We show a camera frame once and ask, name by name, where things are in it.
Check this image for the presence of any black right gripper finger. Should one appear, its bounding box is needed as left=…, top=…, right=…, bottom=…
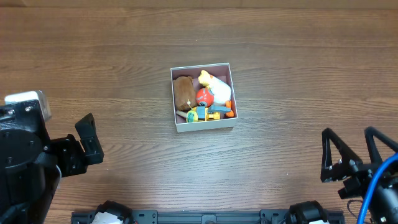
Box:
left=364, top=126, right=398, bottom=166
left=320, top=128, right=363, bottom=182

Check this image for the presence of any brown plush toy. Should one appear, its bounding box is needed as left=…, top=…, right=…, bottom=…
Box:
left=173, top=76, right=198, bottom=111

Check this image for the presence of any wooden cat rattle drum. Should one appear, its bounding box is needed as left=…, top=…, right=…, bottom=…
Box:
left=176, top=100, right=198, bottom=123

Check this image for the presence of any orange toy ball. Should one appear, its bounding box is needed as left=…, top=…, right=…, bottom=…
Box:
left=196, top=88, right=214, bottom=107

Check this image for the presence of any yellow and blue toy truck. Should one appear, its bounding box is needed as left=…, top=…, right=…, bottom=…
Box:
left=193, top=105, right=232, bottom=121

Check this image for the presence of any white plush duck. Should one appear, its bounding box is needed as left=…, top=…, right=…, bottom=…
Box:
left=198, top=70, right=234, bottom=118

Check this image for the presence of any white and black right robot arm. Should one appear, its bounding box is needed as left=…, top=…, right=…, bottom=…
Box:
left=320, top=126, right=397, bottom=223

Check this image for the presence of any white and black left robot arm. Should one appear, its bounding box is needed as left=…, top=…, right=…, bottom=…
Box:
left=1, top=113, right=104, bottom=223

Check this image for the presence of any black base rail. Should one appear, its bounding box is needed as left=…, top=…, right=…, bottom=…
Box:
left=71, top=200, right=345, bottom=224

